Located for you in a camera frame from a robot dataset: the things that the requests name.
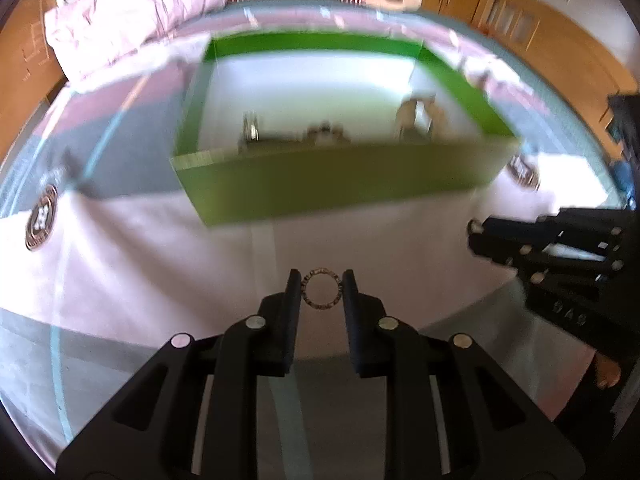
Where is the green cardboard box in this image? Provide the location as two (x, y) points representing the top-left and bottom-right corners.
(171, 30), (518, 226)

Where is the silver beaded ring bracelet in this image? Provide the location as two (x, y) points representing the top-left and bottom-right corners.
(300, 266), (345, 311)

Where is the wooden wardrobe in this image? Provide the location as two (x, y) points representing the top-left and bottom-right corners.
(422, 0), (639, 162)

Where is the wooden headboard panel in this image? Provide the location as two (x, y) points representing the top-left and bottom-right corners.
(0, 0), (63, 157)

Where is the black wrist band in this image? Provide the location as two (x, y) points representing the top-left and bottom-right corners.
(236, 112), (312, 154)

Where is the patterned bed sheet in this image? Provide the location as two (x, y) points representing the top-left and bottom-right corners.
(1, 2), (620, 467)

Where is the person's hand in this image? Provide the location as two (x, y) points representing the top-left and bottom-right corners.
(594, 352), (622, 389)

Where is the white wrist watch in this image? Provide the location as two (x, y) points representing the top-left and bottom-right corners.
(395, 93), (450, 142)

